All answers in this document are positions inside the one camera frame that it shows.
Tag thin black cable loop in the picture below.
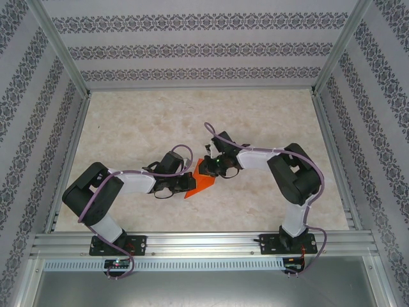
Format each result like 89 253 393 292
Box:
153 188 176 200
220 166 240 179

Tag circuit board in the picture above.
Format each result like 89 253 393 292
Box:
104 258 130 269
283 256 304 268

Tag left circuit board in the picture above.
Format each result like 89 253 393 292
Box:
104 258 130 269

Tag left thin black cable loop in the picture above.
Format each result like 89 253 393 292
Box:
153 188 176 200

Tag aluminium mounting rail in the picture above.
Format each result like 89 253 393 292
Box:
30 230 380 259

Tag grey metal panel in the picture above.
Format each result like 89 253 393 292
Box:
19 255 394 307

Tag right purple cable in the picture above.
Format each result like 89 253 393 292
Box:
203 122 330 278

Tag slotted cable duct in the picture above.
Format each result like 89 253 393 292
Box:
43 257 286 272

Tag right circuit board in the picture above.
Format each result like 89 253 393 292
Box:
283 256 304 268

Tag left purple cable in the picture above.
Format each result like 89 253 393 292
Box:
77 144 194 281

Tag aluminium frame post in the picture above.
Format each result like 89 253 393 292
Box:
25 0 92 97
310 0 374 97

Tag aluminium back rail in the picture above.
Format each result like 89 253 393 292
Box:
88 83 317 93

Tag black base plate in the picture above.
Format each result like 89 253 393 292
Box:
260 233 318 256
89 235 147 256

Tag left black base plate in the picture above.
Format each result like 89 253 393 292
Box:
89 235 147 256

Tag purple cable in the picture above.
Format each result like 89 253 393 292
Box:
77 144 194 281
203 122 330 278

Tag right thin black cable loop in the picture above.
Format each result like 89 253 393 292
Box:
220 166 240 179

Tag aluminium side rail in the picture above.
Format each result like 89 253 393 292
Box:
43 91 93 233
310 89 365 232

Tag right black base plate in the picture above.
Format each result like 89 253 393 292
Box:
260 233 318 256

